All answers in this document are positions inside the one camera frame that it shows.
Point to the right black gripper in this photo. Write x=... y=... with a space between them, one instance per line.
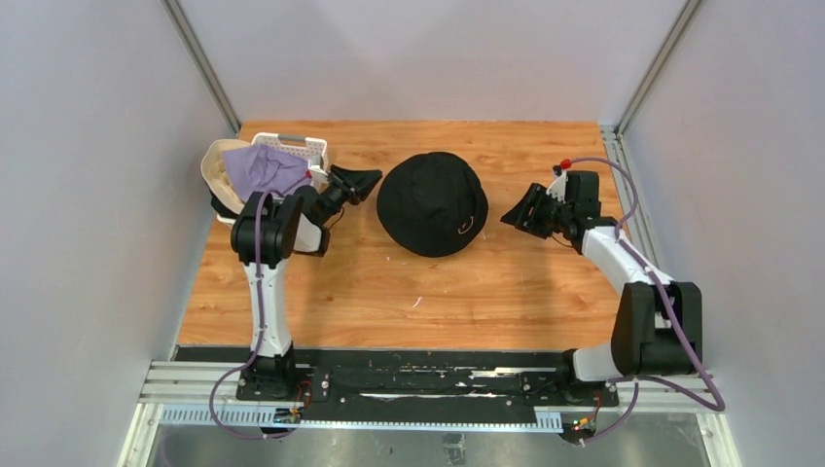
x=535 y=197

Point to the lavender bucket hat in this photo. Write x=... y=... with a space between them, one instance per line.
x=261 y=168

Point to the beige bucket hat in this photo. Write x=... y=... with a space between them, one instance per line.
x=432 y=204

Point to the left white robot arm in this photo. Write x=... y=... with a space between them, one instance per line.
x=268 y=231

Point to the cream straw-coloured bucket hat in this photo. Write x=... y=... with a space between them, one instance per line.
x=224 y=200

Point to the white perforated plastic basket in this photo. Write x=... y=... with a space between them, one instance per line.
x=296 y=145

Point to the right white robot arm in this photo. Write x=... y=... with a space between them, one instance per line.
x=658 y=325

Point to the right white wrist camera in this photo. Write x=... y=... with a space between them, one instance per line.
x=557 y=189

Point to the white slotted cable duct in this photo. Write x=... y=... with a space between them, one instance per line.
x=241 y=416

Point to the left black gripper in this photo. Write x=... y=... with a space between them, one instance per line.
x=358 y=183

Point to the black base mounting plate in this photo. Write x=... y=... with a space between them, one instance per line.
x=424 y=386

